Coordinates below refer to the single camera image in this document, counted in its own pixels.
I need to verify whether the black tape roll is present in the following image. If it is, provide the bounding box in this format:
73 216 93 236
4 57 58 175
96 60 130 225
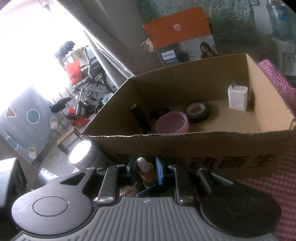
183 101 211 123

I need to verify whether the blue water jug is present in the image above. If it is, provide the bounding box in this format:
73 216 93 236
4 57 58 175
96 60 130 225
266 0 295 42

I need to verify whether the round bronze lid jar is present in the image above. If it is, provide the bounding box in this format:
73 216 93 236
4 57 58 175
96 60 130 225
119 182 140 197

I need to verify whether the brown cardboard box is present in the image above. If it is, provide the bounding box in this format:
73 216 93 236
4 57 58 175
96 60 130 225
83 54 295 179

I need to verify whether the grey patterned floor mat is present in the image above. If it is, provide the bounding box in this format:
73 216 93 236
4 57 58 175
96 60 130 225
1 88 63 164

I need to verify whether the orange Philips product box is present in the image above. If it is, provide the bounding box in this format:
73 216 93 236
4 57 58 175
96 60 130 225
140 6 218 67

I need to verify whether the red bag on wheelchair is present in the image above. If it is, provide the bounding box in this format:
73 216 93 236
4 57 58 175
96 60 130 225
65 60 83 85

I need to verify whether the pink round lid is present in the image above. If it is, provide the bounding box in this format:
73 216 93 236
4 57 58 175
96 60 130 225
155 111 189 134

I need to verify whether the white lidded plastic jar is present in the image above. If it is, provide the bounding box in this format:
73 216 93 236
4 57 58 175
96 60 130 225
69 140 108 170

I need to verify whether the white water dispenser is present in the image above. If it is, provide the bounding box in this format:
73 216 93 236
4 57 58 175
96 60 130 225
273 38 295 76

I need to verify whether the black cylinder gold cap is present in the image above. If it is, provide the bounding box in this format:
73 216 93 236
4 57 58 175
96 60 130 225
129 104 151 133

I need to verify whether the teal patterned hanging cloth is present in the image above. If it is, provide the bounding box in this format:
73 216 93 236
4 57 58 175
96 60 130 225
136 0 259 44

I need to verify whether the wheelchair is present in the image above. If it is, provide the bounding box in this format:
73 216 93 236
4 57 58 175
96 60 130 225
49 41 117 120

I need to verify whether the grey curtain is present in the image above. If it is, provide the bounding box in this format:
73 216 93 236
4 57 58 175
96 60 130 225
58 1 162 88

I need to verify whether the pink checkered tablecloth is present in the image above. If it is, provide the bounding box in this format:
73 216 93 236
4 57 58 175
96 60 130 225
238 59 296 241

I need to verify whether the dropper bottle white cap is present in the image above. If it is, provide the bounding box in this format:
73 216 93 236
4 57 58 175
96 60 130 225
137 157 157 188

